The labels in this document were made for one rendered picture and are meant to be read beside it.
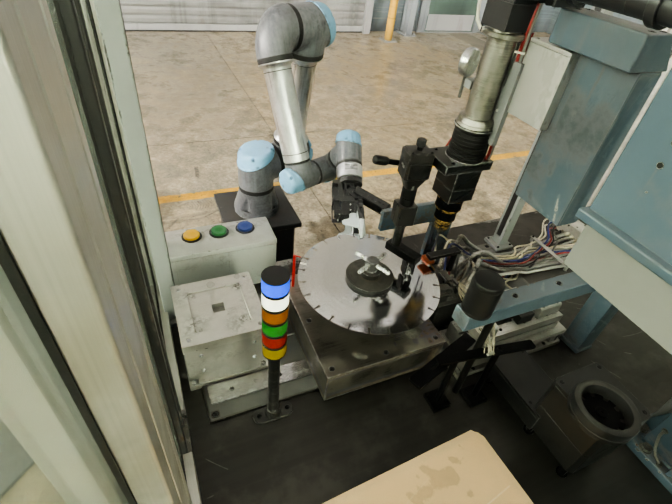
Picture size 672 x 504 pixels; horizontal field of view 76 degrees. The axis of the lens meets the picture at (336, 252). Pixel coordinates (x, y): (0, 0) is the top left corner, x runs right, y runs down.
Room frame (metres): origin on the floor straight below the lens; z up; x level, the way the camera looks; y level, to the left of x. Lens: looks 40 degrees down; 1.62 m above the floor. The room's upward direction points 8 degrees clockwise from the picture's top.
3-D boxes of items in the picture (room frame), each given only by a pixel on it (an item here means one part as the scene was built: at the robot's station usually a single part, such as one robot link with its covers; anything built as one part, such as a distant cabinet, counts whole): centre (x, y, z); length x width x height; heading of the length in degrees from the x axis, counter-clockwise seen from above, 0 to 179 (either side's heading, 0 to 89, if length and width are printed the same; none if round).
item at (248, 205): (1.23, 0.30, 0.80); 0.15 x 0.15 x 0.10
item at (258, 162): (1.23, 0.29, 0.91); 0.13 x 0.12 x 0.14; 140
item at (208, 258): (0.87, 0.31, 0.82); 0.28 x 0.11 x 0.15; 118
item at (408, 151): (0.78, -0.14, 1.17); 0.06 x 0.05 x 0.20; 109
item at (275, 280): (0.48, 0.09, 1.14); 0.05 x 0.04 x 0.03; 28
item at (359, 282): (0.73, -0.08, 0.96); 0.11 x 0.11 x 0.03
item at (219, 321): (0.62, 0.24, 0.82); 0.18 x 0.18 x 0.15; 28
